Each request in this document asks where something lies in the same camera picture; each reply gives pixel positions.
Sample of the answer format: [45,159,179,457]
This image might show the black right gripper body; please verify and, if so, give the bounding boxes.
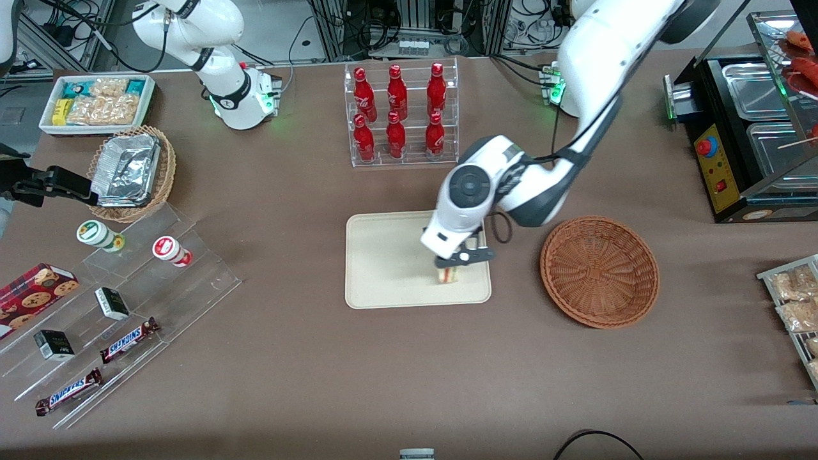
[0,144,50,208]

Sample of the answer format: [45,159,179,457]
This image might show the cream plastic tray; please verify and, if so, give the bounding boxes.
[344,208,493,311]

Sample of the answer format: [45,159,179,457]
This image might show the light wicker basket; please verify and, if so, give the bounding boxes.
[86,125,177,224]

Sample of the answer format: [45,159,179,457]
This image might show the brown round wicker basket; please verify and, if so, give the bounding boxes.
[539,216,660,330]

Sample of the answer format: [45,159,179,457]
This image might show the tray of packaged crackers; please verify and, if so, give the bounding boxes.
[756,254,818,392]

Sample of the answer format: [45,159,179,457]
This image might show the stacked aluminium foil containers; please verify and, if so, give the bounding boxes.
[91,133,162,209]

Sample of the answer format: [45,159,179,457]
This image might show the green lid white bottle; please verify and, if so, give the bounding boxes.
[76,219,126,254]

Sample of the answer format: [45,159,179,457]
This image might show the white rectangular snack bin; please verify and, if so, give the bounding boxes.
[38,73,157,138]

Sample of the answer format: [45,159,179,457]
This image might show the clear rice cracker bag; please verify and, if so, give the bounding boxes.
[89,78,130,98]
[66,95,141,127]

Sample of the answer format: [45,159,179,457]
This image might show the clear acrylic bottle rack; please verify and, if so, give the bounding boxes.
[344,56,459,168]

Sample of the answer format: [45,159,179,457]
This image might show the red cola bottle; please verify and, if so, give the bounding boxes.
[353,66,378,123]
[427,62,447,119]
[353,114,376,163]
[425,112,445,160]
[386,111,406,160]
[387,64,408,122]

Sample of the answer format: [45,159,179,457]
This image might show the red cookie box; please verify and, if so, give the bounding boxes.
[0,263,81,341]

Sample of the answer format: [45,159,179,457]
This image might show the red lid white bottle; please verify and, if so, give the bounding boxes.
[151,236,194,268]

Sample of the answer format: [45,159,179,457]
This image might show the small black box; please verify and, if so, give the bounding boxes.
[94,287,131,321]
[33,329,75,362]

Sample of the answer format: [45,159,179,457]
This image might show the clear acrylic stepped display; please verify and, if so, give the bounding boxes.
[0,203,242,430]

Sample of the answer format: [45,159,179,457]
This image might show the brown Snickers bar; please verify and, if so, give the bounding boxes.
[99,317,160,365]
[35,367,104,417]

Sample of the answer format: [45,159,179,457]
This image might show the black sausage roller machine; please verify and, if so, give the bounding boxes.
[663,10,818,224]

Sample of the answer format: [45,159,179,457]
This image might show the aluminium profile frame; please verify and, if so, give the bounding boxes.
[13,0,117,72]

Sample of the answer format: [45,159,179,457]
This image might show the black cable loop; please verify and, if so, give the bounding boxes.
[553,429,646,460]

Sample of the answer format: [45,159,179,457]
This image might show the aluminium frame with electronics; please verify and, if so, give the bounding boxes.
[307,0,512,61]

